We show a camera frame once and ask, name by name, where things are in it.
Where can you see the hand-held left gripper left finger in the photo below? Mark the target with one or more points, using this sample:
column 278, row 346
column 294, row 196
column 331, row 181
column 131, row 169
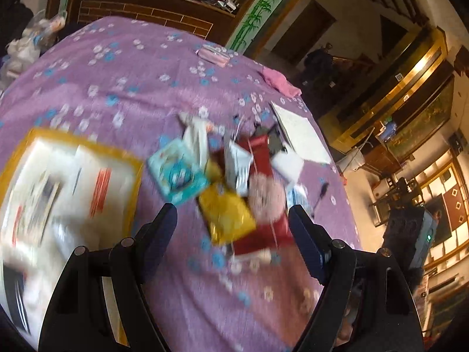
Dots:
column 170, row 223

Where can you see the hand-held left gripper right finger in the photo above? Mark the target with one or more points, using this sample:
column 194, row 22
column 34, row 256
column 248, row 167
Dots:
column 299, row 227

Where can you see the yellow packet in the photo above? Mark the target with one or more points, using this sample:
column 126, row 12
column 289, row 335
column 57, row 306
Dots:
column 227, row 212

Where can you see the yellow cardboard box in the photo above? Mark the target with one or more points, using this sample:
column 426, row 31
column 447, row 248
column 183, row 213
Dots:
column 122, row 157

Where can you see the red packet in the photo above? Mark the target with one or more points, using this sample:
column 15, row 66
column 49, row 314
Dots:
column 260, row 154

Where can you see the white blue print tissue pack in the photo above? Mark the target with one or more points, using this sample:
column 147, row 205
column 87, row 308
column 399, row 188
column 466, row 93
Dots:
column 236, row 168

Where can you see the pale blue mask pack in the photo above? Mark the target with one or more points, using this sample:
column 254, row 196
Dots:
column 296, row 195

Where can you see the black screwdriver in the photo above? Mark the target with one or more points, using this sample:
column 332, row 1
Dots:
column 322, row 190

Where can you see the pink fluffy cloth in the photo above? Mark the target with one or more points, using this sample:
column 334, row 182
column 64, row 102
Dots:
column 267, row 196

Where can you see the teal printed packet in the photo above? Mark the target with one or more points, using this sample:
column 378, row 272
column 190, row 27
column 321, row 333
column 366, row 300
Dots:
column 176, row 172

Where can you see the white red label tissue pack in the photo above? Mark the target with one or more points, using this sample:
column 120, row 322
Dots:
column 100, row 187

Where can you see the white striped tissue pack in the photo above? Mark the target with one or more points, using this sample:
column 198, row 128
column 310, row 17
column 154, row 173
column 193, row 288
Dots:
column 198, row 143

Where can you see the white bucket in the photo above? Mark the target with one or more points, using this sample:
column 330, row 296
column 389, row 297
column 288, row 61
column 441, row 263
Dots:
column 351, row 159

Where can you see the black electric motor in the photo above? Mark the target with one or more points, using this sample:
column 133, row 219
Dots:
column 275, row 141

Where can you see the wooden chair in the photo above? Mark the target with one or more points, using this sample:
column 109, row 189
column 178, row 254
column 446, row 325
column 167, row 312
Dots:
column 388, row 198

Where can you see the white notebook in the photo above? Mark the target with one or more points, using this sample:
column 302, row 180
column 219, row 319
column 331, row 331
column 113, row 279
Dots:
column 300, row 132

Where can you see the pink towel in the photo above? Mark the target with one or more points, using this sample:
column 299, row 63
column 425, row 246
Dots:
column 278, row 80

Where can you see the purple floral bed sheet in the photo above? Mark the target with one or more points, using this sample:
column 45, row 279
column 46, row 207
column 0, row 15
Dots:
column 128, row 80

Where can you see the gold framed cabinet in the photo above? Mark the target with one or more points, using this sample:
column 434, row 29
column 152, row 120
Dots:
column 403, row 91

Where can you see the pink striped pack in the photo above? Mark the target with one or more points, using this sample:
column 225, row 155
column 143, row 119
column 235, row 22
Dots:
column 214, row 55

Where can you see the dark wooden door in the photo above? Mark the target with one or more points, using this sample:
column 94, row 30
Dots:
column 304, row 29

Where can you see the wooden headboard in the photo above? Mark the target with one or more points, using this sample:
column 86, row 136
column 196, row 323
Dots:
column 146, row 11

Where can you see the clear plastic bags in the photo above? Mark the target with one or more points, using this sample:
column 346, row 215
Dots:
column 29, row 44

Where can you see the brown diamond wall hanging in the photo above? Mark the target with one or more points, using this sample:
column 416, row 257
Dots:
column 456, row 205

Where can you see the bamboo painted door frame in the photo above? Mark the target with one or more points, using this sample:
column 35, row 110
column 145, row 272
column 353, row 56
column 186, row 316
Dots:
column 256, row 11

